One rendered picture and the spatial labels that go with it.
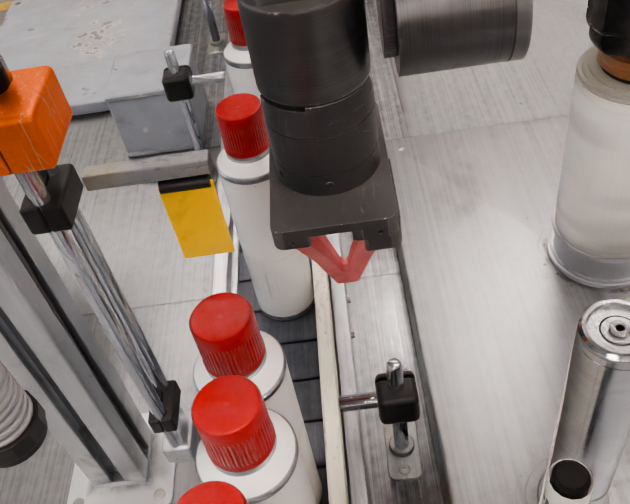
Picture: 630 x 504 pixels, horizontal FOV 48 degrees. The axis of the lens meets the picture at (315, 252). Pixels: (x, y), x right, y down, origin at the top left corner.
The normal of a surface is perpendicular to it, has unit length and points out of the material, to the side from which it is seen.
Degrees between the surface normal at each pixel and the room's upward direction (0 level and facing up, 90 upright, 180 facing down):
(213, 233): 90
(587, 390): 90
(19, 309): 90
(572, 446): 90
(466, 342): 0
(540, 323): 0
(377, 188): 1
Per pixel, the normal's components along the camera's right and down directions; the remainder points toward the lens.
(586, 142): -0.83, 0.48
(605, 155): -0.61, 0.64
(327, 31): 0.40, 0.62
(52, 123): 0.99, -0.14
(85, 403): 0.05, 0.72
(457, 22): 0.00, 0.53
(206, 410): -0.10, -0.70
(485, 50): 0.07, 0.88
